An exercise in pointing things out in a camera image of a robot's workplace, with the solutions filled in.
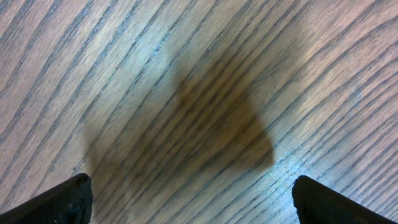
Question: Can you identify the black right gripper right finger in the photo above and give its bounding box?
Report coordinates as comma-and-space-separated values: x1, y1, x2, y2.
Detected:
292, 175, 394, 224

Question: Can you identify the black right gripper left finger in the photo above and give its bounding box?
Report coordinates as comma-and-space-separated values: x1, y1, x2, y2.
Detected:
1, 173, 93, 224

